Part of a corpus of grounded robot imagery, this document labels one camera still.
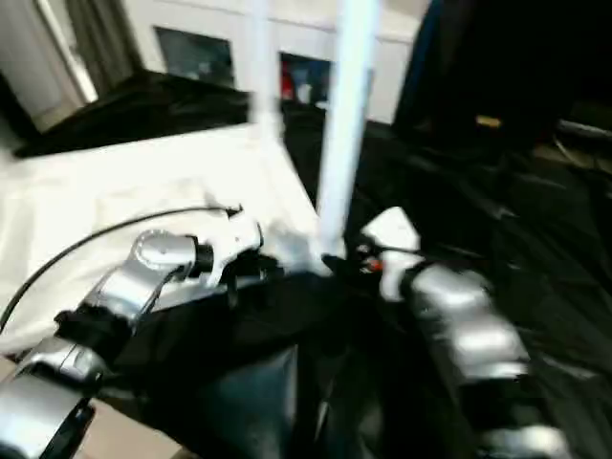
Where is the white plastic table top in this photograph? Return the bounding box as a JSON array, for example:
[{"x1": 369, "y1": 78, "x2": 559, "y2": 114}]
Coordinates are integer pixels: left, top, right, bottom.
[{"x1": 0, "y1": 122, "x2": 336, "y2": 355}]

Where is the black plastic mat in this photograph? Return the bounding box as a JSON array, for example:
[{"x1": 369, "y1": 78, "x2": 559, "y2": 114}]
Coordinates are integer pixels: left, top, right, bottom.
[{"x1": 0, "y1": 72, "x2": 612, "y2": 459}]

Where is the white glass-door cabinet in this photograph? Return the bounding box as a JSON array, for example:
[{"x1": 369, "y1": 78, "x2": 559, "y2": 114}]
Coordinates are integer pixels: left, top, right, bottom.
[{"x1": 120, "y1": 0, "x2": 422, "y2": 125}]

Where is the grey curtain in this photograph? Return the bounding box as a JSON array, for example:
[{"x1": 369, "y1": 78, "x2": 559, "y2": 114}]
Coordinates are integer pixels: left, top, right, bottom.
[{"x1": 62, "y1": 0, "x2": 144, "y2": 97}]

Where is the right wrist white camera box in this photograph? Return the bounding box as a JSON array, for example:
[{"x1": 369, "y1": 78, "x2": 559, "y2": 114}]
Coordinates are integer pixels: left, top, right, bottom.
[{"x1": 359, "y1": 206, "x2": 424, "y2": 302}]

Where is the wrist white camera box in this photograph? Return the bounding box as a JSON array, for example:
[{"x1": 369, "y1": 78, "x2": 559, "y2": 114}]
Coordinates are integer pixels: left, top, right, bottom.
[
  {"x1": 359, "y1": 206, "x2": 424, "y2": 302},
  {"x1": 196, "y1": 210, "x2": 264, "y2": 288}
]

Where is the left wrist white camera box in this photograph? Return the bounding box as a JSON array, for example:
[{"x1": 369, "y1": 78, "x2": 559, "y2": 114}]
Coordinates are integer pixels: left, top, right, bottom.
[{"x1": 196, "y1": 210, "x2": 264, "y2": 288}]

